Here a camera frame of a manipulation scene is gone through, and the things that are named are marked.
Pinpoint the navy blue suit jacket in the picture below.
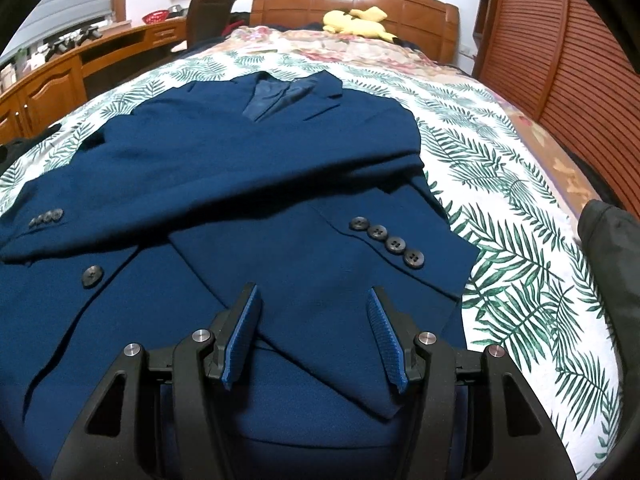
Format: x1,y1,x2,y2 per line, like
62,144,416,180
1,72,477,479

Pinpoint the leaf pattern bed sheet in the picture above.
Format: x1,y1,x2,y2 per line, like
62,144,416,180
1,44,623,479

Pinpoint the grey folded garment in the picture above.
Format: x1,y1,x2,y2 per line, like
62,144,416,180
577,200,639,479

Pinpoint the black garment on bed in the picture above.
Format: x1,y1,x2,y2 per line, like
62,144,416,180
0,122,61,174

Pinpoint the wooden desk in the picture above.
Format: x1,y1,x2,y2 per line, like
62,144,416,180
0,18,186,143

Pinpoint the wooden headboard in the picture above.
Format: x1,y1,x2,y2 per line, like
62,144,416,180
248,0,461,66

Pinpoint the dark wooden chair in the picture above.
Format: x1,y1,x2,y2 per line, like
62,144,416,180
170,0,236,54

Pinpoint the yellow plush toy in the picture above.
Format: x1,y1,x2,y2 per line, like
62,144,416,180
322,6,396,44

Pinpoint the wooden louvered wardrobe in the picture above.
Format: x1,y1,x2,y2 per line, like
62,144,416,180
474,0,639,214

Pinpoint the red basket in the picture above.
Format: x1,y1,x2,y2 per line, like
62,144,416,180
142,9,169,25

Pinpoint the grey window blind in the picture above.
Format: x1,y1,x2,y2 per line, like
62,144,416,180
1,0,113,58

